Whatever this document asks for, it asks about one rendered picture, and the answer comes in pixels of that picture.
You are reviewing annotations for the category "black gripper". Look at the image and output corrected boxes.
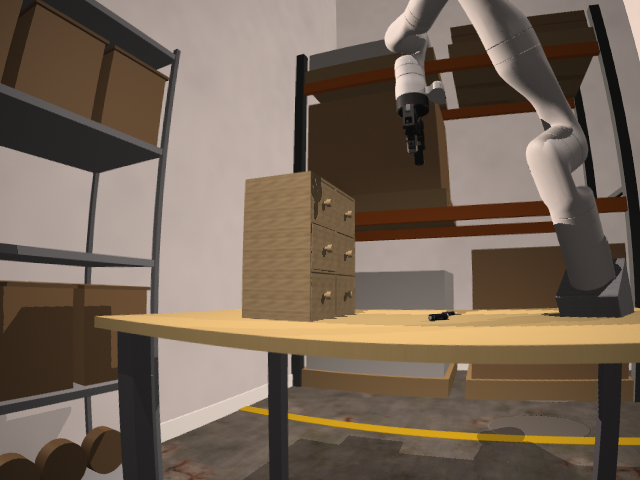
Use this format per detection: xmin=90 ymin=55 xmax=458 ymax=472
xmin=396 ymin=92 xmax=429 ymax=166

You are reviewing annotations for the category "light wooden chest of drawers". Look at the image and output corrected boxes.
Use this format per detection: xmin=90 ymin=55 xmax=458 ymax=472
xmin=242 ymin=171 xmax=355 ymax=322

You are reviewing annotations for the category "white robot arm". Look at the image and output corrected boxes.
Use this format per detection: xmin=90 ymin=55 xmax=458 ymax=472
xmin=385 ymin=0 xmax=616 ymax=290

